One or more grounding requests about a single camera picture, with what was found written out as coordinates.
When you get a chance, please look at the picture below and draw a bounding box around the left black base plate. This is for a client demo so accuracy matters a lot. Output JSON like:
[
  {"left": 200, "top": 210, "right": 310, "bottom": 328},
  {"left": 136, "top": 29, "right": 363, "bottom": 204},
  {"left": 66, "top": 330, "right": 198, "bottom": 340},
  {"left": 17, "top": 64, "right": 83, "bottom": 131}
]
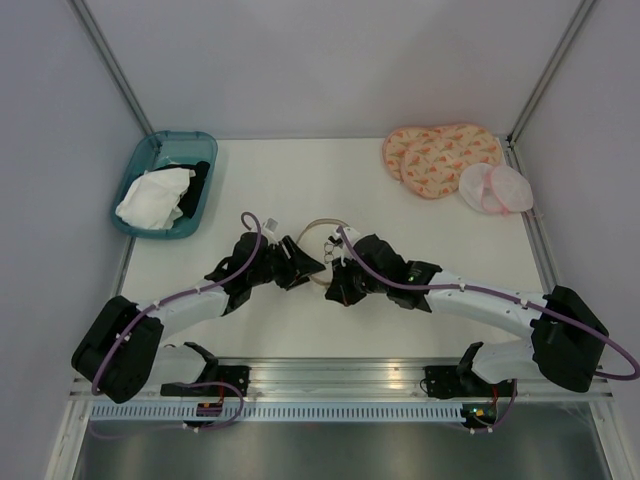
[{"left": 160, "top": 365, "right": 251, "bottom": 398}]

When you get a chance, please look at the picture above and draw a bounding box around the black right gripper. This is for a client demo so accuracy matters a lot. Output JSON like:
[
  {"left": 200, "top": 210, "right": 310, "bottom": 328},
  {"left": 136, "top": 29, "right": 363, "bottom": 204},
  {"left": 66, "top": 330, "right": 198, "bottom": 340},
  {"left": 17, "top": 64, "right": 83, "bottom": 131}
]
[{"left": 326, "top": 253, "right": 389, "bottom": 307}]

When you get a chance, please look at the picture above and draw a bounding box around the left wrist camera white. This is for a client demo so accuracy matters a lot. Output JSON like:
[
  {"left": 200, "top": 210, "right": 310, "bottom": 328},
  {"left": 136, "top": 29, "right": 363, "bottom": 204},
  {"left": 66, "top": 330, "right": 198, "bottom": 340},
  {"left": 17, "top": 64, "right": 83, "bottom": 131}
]
[{"left": 262, "top": 218, "right": 279, "bottom": 243}]

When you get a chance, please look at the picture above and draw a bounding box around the aluminium frame post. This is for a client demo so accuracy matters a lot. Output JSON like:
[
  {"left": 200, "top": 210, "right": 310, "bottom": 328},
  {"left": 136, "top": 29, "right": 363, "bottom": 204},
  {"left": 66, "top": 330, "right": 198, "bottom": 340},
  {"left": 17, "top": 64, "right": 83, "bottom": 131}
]
[
  {"left": 504, "top": 0, "right": 599, "bottom": 144},
  {"left": 68, "top": 0, "right": 154, "bottom": 135}
]

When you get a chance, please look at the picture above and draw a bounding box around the aluminium front rail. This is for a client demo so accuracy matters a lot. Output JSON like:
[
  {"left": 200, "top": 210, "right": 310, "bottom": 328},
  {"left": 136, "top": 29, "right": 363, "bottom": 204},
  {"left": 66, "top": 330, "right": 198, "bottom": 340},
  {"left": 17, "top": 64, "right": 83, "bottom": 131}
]
[{"left": 68, "top": 357, "right": 613, "bottom": 403}]

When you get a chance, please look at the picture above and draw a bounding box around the pink trimmed mesh laundry bag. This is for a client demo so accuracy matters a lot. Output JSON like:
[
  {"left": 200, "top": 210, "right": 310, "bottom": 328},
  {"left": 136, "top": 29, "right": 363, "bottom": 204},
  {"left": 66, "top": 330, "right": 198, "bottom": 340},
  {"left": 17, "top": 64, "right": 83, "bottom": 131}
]
[{"left": 458, "top": 163, "right": 534, "bottom": 215}]

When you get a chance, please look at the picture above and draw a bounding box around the teal plastic bin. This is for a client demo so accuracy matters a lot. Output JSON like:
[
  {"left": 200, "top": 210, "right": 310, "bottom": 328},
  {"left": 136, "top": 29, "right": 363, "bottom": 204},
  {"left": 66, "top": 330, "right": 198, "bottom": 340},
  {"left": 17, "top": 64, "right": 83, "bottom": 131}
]
[{"left": 111, "top": 131, "right": 218, "bottom": 240}]

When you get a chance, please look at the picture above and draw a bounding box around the white slotted cable duct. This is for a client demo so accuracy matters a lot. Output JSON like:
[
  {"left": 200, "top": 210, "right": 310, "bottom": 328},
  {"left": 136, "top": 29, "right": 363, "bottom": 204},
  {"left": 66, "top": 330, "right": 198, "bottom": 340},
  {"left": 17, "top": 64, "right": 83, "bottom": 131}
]
[{"left": 90, "top": 401, "right": 465, "bottom": 423}]

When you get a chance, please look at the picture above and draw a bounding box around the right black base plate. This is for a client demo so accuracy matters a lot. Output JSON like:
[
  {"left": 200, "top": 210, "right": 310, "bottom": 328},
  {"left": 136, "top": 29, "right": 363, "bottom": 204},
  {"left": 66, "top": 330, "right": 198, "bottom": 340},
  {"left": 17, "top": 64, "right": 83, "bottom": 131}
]
[{"left": 422, "top": 365, "right": 514, "bottom": 400}]

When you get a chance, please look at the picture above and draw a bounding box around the right side aluminium rail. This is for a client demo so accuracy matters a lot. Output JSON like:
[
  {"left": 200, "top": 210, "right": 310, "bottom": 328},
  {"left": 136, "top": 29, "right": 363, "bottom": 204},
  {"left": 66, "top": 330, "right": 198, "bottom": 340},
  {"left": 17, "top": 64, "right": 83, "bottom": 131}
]
[{"left": 500, "top": 137, "right": 564, "bottom": 293}]

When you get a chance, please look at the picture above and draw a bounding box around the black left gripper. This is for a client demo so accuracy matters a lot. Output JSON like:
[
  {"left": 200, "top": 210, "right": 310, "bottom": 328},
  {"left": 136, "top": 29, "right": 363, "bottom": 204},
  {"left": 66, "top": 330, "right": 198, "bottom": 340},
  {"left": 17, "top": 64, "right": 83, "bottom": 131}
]
[{"left": 248, "top": 235, "right": 325, "bottom": 291}]

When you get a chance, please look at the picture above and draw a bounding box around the left aluminium frame post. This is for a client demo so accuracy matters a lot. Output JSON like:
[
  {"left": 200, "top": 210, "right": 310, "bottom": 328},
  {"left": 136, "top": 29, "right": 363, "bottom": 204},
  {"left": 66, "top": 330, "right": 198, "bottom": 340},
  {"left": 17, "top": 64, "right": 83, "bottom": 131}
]
[{"left": 68, "top": 0, "right": 154, "bottom": 135}]

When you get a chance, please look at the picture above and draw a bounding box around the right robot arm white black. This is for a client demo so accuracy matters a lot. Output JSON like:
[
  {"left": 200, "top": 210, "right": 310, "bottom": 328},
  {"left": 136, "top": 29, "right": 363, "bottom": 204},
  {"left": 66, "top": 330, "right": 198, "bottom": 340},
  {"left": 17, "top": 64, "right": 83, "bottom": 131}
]
[{"left": 325, "top": 227, "right": 609, "bottom": 395}]

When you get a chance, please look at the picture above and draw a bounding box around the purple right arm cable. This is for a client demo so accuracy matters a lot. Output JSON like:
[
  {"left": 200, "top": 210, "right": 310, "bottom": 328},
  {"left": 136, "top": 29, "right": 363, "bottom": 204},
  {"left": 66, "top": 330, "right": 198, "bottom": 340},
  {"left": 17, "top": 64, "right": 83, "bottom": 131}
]
[{"left": 335, "top": 225, "right": 640, "bottom": 436}]

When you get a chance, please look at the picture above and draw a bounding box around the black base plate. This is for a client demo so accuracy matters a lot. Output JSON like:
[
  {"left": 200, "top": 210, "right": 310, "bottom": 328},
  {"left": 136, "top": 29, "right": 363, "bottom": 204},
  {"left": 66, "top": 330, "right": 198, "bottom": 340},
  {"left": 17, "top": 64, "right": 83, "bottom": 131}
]
[
  {"left": 422, "top": 365, "right": 514, "bottom": 400},
  {"left": 160, "top": 365, "right": 251, "bottom": 398}
]

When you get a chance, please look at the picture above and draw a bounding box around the orange floral laundry bag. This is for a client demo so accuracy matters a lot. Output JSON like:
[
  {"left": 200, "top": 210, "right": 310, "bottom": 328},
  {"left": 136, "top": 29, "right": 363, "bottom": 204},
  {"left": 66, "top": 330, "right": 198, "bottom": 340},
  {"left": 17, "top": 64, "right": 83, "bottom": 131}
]
[{"left": 382, "top": 123, "right": 503, "bottom": 200}]

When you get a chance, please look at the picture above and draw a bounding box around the right aluminium frame post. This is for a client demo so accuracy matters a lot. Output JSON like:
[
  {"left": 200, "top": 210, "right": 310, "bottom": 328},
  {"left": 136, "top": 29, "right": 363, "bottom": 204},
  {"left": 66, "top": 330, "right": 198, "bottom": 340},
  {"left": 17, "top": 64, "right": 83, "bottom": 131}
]
[{"left": 504, "top": 0, "right": 599, "bottom": 144}]

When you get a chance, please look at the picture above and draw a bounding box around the black garment in bin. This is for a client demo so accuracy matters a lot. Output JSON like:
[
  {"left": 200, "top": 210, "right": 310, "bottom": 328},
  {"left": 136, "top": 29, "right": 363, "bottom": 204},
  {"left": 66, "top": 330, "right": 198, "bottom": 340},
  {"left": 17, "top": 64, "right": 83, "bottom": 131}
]
[{"left": 178, "top": 161, "right": 210, "bottom": 218}]

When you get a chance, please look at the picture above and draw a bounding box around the white cloth in bin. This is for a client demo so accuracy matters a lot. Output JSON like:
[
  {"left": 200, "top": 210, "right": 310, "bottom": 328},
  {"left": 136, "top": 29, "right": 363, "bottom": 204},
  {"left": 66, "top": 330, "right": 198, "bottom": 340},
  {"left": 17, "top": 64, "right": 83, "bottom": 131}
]
[{"left": 115, "top": 168, "right": 189, "bottom": 231}]

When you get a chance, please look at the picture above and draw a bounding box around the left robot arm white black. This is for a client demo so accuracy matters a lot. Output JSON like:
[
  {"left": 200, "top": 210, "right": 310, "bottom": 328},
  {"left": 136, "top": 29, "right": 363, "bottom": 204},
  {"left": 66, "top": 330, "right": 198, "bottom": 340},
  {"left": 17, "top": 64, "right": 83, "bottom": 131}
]
[{"left": 71, "top": 232, "right": 325, "bottom": 404}]

